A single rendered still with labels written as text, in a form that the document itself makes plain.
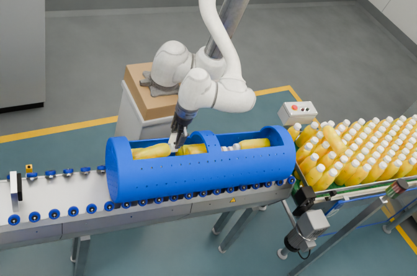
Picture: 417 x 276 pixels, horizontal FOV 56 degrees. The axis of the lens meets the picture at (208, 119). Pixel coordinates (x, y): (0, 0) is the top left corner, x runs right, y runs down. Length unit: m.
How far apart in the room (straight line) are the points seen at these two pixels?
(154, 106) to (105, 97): 1.54
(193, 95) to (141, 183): 0.46
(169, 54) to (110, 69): 1.90
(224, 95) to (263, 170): 0.58
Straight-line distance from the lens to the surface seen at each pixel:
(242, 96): 1.47
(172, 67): 1.95
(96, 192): 1.89
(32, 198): 1.87
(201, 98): 1.43
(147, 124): 2.10
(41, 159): 3.11
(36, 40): 2.89
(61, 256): 2.76
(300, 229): 2.35
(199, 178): 1.75
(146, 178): 1.66
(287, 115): 2.35
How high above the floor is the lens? 2.56
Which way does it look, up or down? 45 degrees down
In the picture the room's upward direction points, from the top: 24 degrees clockwise
